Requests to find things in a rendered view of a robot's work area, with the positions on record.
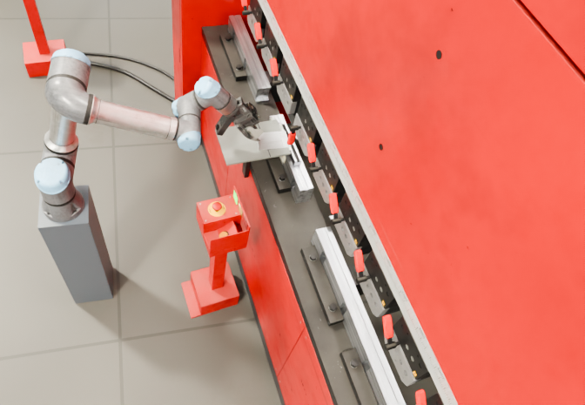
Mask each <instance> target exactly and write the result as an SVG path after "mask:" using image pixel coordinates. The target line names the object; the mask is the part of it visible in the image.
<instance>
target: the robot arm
mask: <svg viewBox="0 0 585 405"><path fill-rule="evenodd" d="M90 71H91V61H90V59H89V58H88V57H86V56H85V54H83V53H82V52H80V51H76V50H73V49H61V50H58V51H55V52H54V54H53V55H52V58H51V59H50V69H49V73H48V77H47V81H46V85H45V88H44V93H45V97H46V99H47V101H48V103H49V104H50V106H51V115H50V130H49V131H47V132H46V134H45V136H44V150H43V155H42V159H41V163H39V164H38V165H37V167H36V169H35V171H34V179H35V183H36V185H37V187H38V189H39V191H40V193H41V195H42V197H43V200H42V209H43V212H44V215H45V216H46V217H47V218H48V219H50V220H52V221H55V222H67V221H70V220H73V219H75V218H76V217H77V216H79V215H80V213H81V212H82V211H83V210H84V197H83V195H82V193H81V192H80V191H79V190H77V189H76V188H75V186H74V184H73V175H74V170H75V164H76V159H77V150H78V147H79V143H78V136H77V134H76V129H77V123H79V124H84V125H90V124H92V123H95V124H99V125H106V126H110V127H114V128H118V129H122V130H127V131H130V132H137V133H142V134H145V135H150V136H153V137H158V138H165V139H169V140H173V141H178V147H179V148H180V149H182V150H184V151H188V152H190V151H194V150H196V149H198V148H199V147H200V139H201V112H202V111H203V110H205V109H207V108H208V107H210V106H212V107H213V108H215V109H216V110H217V111H219V112H220V113H221V114H222V116H221V118H220V119H219V121H218V123H217V124H216V125H215V128H216V132H217V135H220V136H223V134H224V133H225V131H226V130H227V128H228V127H229V125H230V124H231V123H232V122H233V123H234V124H235V126H236V127H237V128H238V129H239V130H240V131H241V133H242V134H243V135H244V136H245V137H246V138H249V139H250V140H253V141H257V142H259V141H260V140H259V139H258V137H259V136H260V135H261V134H262V133H263V130H261V129H259V130H255V129H257V126H256V124H258V123H259V118H260V116H259V115H258V113H257V110H256V109H257V108H256V107H255V106H254V105H252V104H251V103H250V102H249V101H248V102H247V103H244V102H243V98H242V97H239V98H237V99H236V98H235V97H234V96H233V95H232V94H230V93H229V92H228V91H227V90H226V89H225V88H223V87H222V86H221V85H220V84H219V82H217V81H215V80H214V79H212V78H211V77H207V76H205V77H202V78H200V79H199V81H198V82H197V83H196V84H195V87H194V91H191V92H189V93H187V94H185V95H184V96H181V97H180V98H178V99H177V100H175V101H174V102H173V103H172V105H171V108H172V110H173V114H174V115H175V117H176V118H173V117H169V116H165V115H162V114H157V113H154V112H150V111H144V110H140V109H137V108H133V107H130V106H125V105H119V104H115V103H112V102H108V101H104V100H101V99H97V97H96V96H95V95H93V94H90V93H87V87H88V82H89V76H90ZM248 126H250V127H248ZM246 127H248V128H247V129H246Z"/></svg>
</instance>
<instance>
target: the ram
mask: <svg viewBox="0 0 585 405"><path fill-rule="evenodd" d="M266 1H267V3H268V5H269V7H270V10H271V12H272V14H273V16H274V18H275V20H276V22H277V24H278V27H279V29H280V31H281V33H282V35H283V37H284V39H285V40H286V44H287V46H288V48H289V50H290V52H291V53H292V57H293V59H294V61H295V63H296V65H297V66H298V68H299V71H300V74H301V76H302V78H303V79H304V81H305V83H306V86H307V88H308V90H309V92H310V94H311V96H312V98H313V101H314V103H315V104H316V107H317V109H318V111H319V114H320V116H321V117H322V119H323V121H324V124H325V126H326V128H327V130H328V132H329V134H330V136H331V139H332V141H333V143H334V145H335V147H336V149H337V151H338V153H339V156H340V158H341V160H342V162H343V164H344V166H345V168H346V171H347V173H348V175H349V177H350V179H351V181H352V182H353V185H354V188H355V190H356V192H357V193H358V195H359V197H360V200H361V203H362V205H363V206H364V208H365V210H366V213H367V215H368V217H369V219H370V221H371V223H372V225H373V228H374V230H375V232H376V233H377V236H378V238H379V240H380V243H381V245H382V246H383V248H384V250H385V253H386V255H387V257H388V259H389V261H390V263H391V265H392V268H393V270H394V272H395V274H396V276H397V278H398V280H399V282H400V285H401V287H402V289H403V291H404V293H405V295H406V297H407V300H408V302H409V304H410V306H411V308H412V309H413V311H414V314H415V317H416V319H417V321H418V322H419V324H420V327H421V329H422V332H423V334H424V335H425V337H426V339H427V342H428V344H429V346H430V348H431V350H432V352H433V354H434V357H435V359H436V361H437V362H438V365H439V367H440V370H441V372H442V373H443V375H444V377H445V379H446V382H447V385H448V386H449V388H450V390H451V392H452V394H453V397H454V399H455V401H456V403H457V405H585V75H584V73H583V72H582V71H581V70H580V69H579V67H578V66H577V65H576V64H575V63H574V62H573V60H572V59H571V58H570V57H569V56H568V54H567V53H566V52H565V51H564V50H563V49H562V47H561V46H560V45H559V44H558V43H557V42H556V41H555V40H554V39H553V38H552V37H551V35H550V34H549V33H548V32H547V31H546V29H545V28H544V27H543V26H542V25H541V23H540V22H539V21H538V20H537V19H536V18H535V16H534V15H533V14H532V13H531V12H530V11H529V9H528V8H527V7H526V6H525V5H524V3H523V2H522V1H521V0H266ZM259 4H260V6H261V8H262V10H263V11H264V14H265V16H266V19H267V21H268V23H269V25H270V27H271V29H272V32H273V34H274V36H275V38H276V40H277V42H278V44H279V48H280V49H281V51H282V53H283V55H284V58H285V60H286V62H287V64H288V66H289V69H290V71H291V73H292V75H293V77H294V80H295V82H296V84H297V86H298V87H299V91H300V93H301V95H302V97H303V99H304V100H305V103H306V106H307V108H308V110H309V112H310V114H311V116H312V118H313V121H314V123H315V125H316V127H317V129H318V131H319V134H320V136H321V138H322V140H323V142H324V144H325V147H326V149H327V151H328V153H329V155H330V158H331V160H332V162H333V164H334V166H335V169H336V171H337V173H338V174H339V176H340V180H341V182H342V184H343V186H344V187H345V189H346V193H347V195H348V197H349V199H350V200H351V203H352V205H353V208H354V210H355V212H356V214H357V216H358V218H359V220H360V224H361V225H362V227H363V229H364V231H365V233H366V236H367V238H368V240H369V242H370V244H371V247H372V249H373V251H374V253H375V255H376V258H377V260H378V262H379V263H380V266H381V269H382V271H383V273H384V274H385V276H386V278H387V282H388V284H389V286H390V287H391V289H392V292H393V295H394V297H395V299H396V300H397V303H398V305H399V307H400V310H401V312H402V314H403V316H404V318H405V320H406V322H407V325H408V327H409V329H410V331H411V333H412V336H413V338H414V340H415V342H416V344H417V347H418V349H419V350H420V353H421V355H422V358H423V360H424V362H425V363H426V365H427V369H428V371H429V373H430V375H431V376H432V378H433V381H434V384H435V386H436V388H437V390H438V392H439V394H440V397H441V399H442V401H443V403H444V405H450V403H449V401H448V399H447V397H446V395H445V393H444V390H443V388H442V386H441V384H440V382H439V380H438V377H437V375H436V373H435V372H434V369H433V366H432V364H431V362H430V360H429V359H428V357H427V353H426V351H425V349H424V347H423V346H422V344H421V342H420V338H419V336H418V335H417V333H416V331H415V329H414V325H413V323H412V322H411V320H410V318H409V316H408V313H407V310H406V309H405V307H404V305H403V303H402V300H401V298H400V296H399V294H398V292H397V290H396V287H395V285H394V283H393V281H392V279H391V277H390V274H389V272H388V271H387V268H386V266H385V264H384V261H383V259H382V258H381V256H380V253H379V251H378V248H377V246H376V245H375V243H374V241H373V237H372V235H371V234H370V232H369V230H368V228H367V226H366V222H365V221H364V219H363V217H362V215H361V213H360V209H359V208H358V206H357V204H356V202H355V200H354V197H353V195H352V193H351V191H350V189H349V187H348V184H347V182H346V180H345V178H344V176H343V174H342V171H341V170H340V167H339V165H338V163H337V161H336V158H335V157H334V155H333V152H332V150H331V148H330V145H329V144H328V142H327V140H326V137H325V135H324V132H323V131H322V129H321V127H320V125H319V122H318V119H317V118H316V116H315V114H314V112H313V109H312V107H311V105H310V103H309V101H308V99H307V97H306V94H305V92H304V90H303V88H302V86H301V84H300V81H299V79H298V77H297V75H296V73H295V71H294V69H293V66H292V64H291V62H290V60H289V58H288V56H287V54H286V51H285V49H284V47H283V45H282V43H281V41H280V39H279V36H278V34H277V32H276V30H275V28H274V26H273V24H272V21H271V19H270V17H269V15H268V13H267V11H266V8H265V6H264V4H263V2H262V0H259Z"/></svg>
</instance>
